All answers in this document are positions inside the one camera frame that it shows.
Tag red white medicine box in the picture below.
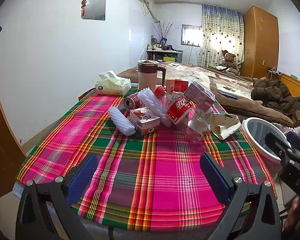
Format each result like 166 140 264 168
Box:
166 78 194 94

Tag white round trash bin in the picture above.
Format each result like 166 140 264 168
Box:
242 118 290 180

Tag person's right hand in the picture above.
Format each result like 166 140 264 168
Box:
283 196 300 231

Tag wooden bed headboard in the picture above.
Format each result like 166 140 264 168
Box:
280 74 300 97

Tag dark brown jacket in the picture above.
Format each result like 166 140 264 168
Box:
251 79 300 116

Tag crumpled beige paper bag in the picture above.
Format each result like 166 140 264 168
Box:
210 113 242 140

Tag dark blue phone case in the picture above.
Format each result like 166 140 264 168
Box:
219 91 238 100

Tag brown blanket bed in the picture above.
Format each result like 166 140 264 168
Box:
116 61 300 128

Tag clear cola plastic bottle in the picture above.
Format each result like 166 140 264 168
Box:
154 86 212 141

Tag purple white carton box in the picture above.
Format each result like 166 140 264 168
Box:
184 81 215 112

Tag brown teddy bear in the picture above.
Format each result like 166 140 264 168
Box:
221 50 239 75

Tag wooden wardrobe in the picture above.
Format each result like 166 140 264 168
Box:
241 6 279 78

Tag pink green plaid tablecloth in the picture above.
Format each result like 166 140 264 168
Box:
17 93 271 232

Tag patterned window curtain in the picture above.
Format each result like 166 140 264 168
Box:
198 4 244 67

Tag small red white carton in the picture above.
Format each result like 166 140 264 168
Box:
130 107 160 135

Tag red soda can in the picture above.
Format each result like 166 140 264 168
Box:
123 92 145 111

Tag long white foam net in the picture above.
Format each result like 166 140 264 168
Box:
137 88 172 127

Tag soft tissue pack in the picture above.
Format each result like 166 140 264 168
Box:
95 70 131 96

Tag white brown lidded mug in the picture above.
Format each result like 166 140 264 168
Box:
138 60 166 91

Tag cluttered shelf desk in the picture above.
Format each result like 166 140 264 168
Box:
146 44 183 63

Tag dried branches in vase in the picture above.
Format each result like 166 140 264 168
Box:
152 22 173 47

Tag wall calendar poster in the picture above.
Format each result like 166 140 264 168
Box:
81 0 106 21

